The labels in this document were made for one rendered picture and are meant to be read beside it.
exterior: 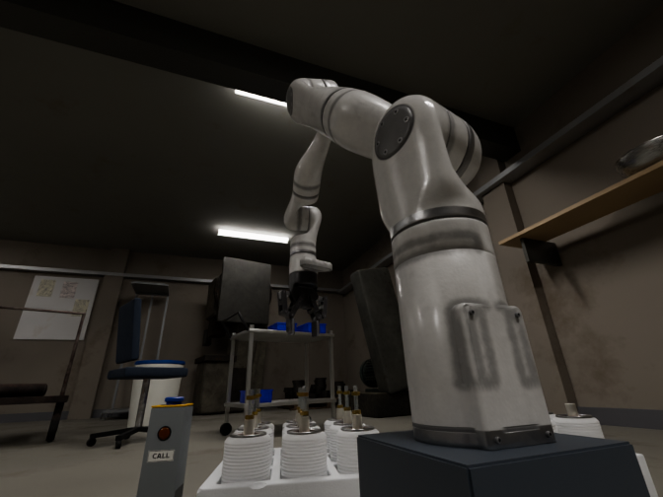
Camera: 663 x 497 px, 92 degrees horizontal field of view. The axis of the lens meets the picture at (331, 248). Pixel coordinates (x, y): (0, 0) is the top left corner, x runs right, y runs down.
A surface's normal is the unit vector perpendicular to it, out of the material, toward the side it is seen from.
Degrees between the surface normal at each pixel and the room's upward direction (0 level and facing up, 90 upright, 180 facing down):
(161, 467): 90
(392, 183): 90
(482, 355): 90
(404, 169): 92
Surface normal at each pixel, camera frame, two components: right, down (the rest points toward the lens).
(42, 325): 0.35, -0.38
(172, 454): 0.14, -0.40
